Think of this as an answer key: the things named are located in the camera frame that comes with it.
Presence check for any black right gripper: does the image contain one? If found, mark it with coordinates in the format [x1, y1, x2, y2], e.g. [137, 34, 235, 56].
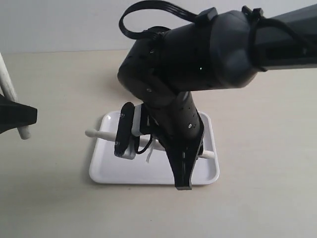
[138, 91, 204, 190]

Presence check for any whitewashed drumstick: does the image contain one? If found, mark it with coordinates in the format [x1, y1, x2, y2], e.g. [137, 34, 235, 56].
[85, 129, 215, 159]
[0, 55, 31, 140]

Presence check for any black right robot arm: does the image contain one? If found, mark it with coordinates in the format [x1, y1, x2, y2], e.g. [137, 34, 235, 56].
[114, 0, 317, 190]

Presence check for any white plastic tray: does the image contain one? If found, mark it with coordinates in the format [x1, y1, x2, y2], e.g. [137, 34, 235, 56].
[89, 110, 220, 185]

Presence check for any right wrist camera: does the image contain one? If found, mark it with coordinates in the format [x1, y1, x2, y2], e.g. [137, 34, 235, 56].
[114, 102, 143, 160]

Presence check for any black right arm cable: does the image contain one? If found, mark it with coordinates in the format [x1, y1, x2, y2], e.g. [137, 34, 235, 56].
[118, 1, 201, 40]

